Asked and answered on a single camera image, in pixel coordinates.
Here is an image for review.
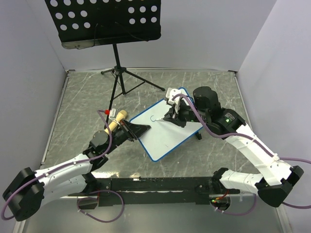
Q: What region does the wooden microphone toy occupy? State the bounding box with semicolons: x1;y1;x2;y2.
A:
108;110;127;132

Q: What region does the blue framed whiteboard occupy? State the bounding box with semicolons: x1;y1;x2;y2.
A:
130;99;203;162

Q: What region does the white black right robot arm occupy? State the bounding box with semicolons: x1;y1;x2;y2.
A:
163;86;304;207

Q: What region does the black music stand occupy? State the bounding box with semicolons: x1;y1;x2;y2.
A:
44;0;166;115

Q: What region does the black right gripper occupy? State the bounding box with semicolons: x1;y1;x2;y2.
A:
163;99;209;128

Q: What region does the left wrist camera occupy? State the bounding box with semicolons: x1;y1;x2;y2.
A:
104;108;118;120

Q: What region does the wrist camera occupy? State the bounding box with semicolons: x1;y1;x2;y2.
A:
165;88;182;114
104;108;118;120

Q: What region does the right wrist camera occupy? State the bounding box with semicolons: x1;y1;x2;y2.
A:
165;88;182;114

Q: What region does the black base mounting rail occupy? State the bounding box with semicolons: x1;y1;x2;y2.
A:
70;177;239;205

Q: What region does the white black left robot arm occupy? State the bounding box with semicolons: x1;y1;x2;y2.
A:
1;120;151;221

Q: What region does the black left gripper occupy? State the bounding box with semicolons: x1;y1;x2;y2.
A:
104;118;151;154

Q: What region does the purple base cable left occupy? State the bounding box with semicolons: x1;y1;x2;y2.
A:
77;190;125;223

